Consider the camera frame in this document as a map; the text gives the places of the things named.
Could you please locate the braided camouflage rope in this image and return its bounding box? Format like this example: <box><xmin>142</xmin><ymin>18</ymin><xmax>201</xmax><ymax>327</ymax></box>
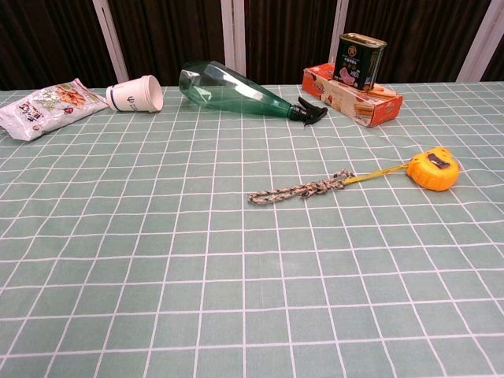
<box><xmin>247</xmin><ymin>169</ymin><xmax>356</xmax><ymax>205</ymax></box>

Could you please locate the yellow tape measure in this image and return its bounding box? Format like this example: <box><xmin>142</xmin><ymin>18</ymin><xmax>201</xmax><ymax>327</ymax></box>
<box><xmin>343</xmin><ymin>146</ymin><xmax>461</xmax><ymax>193</ymax></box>

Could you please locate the green checkered tablecloth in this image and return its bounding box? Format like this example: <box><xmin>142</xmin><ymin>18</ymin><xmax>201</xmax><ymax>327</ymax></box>
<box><xmin>0</xmin><ymin>81</ymin><xmax>504</xmax><ymax>378</ymax></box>

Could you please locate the green plastic spray bottle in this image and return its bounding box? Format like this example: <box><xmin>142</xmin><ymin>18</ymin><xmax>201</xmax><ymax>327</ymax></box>
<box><xmin>178</xmin><ymin>60</ymin><xmax>329</xmax><ymax>128</ymax></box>

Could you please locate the orange biscuit box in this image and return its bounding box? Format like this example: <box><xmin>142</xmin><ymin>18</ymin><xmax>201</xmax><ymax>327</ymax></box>
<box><xmin>302</xmin><ymin>62</ymin><xmax>404</xmax><ymax>128</ymax></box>

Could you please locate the white paper cup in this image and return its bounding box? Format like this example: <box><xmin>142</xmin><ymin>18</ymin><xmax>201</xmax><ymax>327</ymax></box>
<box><xmin>105</xmin><ymin>74</ymin><xmax>165</xmax><ymax>114</ymax></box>

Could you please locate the dark green luncheon meat can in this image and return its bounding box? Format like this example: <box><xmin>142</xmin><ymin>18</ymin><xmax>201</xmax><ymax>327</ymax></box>
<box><xmin>332</xmin><ymin>32</ymin><xmax>388</xmax><ymax>92</ymax></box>

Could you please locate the white snack bag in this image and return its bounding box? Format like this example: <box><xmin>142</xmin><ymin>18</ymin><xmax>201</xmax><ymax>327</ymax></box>
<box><xmin>0</xmin><ymin>77</ymin><xmax>109</xmax><ymax>142</ymax></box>

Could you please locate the white vertical frame post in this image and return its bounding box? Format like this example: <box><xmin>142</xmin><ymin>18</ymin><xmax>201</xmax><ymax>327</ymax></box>
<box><xmin>91</xmin><ymin>0</ymin><xmax>131</xmax><ymax>84</ymax></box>
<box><xmin>328</xmin><ymin>0</ymin><xmax>348</xmax><ymax>66</ymax></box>
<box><xmin>455</xmin><ymin>0</ymin><xmax>504</xmax><ymax>83</ymax></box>
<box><xmin>220</xmin><ymin>0</ymin><xmax>247</xmax><ymax>77</ymax></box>

